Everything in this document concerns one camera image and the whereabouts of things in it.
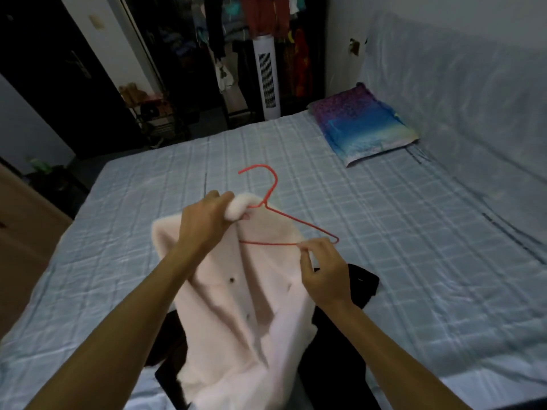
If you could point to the white tower fan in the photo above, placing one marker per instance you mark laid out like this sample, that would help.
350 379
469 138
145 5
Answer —
266 81

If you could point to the person's right hand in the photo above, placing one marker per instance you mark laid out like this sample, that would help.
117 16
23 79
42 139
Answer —
329 277

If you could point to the green plastic bottle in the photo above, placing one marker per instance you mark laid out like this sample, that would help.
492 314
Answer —
42 166

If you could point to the black door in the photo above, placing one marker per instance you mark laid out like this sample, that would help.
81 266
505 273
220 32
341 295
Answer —
55 89

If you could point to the white plastic bag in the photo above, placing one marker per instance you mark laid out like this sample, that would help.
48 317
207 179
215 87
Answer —
224 78

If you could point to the purple and blue pillow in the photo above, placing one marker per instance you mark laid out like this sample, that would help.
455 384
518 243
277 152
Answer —
363 123

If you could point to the white fuzzy coat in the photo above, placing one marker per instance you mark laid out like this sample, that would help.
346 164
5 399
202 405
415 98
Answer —
248 315

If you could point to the black clothes rack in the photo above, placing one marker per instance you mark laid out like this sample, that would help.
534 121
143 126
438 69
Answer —
318 51

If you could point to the bed with pale checked sheet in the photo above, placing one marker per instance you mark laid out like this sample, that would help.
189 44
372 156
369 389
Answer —
427 251

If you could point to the wall socket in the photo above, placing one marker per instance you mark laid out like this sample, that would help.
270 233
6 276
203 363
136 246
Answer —
354 46

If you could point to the person's left hand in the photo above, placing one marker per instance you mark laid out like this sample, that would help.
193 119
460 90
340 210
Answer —
205 226

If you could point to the dark wooden stool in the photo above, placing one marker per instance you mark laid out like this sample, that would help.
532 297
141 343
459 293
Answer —
60 187

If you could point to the wall light switch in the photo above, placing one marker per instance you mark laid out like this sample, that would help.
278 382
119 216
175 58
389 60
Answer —
96 21

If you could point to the person's right forearm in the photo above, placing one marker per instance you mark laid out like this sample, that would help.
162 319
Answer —
393 362

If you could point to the person's left forearm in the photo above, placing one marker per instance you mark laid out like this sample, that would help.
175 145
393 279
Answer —
119 337

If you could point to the metal shoe rack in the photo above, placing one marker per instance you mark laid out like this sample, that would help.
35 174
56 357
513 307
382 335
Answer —
162 123

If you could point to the clothes rack with garments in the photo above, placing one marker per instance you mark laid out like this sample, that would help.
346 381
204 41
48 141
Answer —
265 17

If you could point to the light wooden wardrobe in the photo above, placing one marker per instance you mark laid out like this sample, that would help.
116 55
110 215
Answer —
25 243

